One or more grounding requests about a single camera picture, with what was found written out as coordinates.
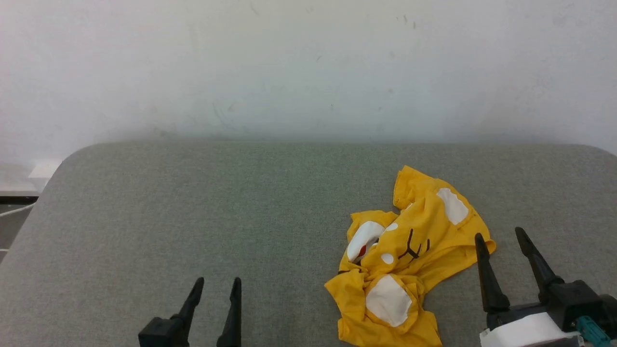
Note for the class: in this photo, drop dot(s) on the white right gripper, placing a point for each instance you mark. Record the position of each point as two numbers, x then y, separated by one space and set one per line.
525 332

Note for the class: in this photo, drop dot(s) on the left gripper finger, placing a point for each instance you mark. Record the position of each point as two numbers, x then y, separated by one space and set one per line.
232 323
192 301

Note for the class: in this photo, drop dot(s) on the yellow printed t-shirt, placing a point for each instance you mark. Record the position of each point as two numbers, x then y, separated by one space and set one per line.
434 241

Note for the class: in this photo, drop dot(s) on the white flat box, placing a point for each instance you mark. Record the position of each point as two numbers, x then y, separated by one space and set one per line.
44 169

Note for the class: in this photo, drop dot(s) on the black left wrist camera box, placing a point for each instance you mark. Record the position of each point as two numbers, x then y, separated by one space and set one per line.
161 333

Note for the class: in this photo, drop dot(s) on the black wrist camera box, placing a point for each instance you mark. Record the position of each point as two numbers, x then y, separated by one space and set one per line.
161 333
573 299

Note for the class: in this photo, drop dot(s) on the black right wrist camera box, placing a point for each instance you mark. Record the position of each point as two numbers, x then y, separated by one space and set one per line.
573 299

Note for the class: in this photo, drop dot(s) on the teal right camera connector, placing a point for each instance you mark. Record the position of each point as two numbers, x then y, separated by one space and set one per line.
592 332

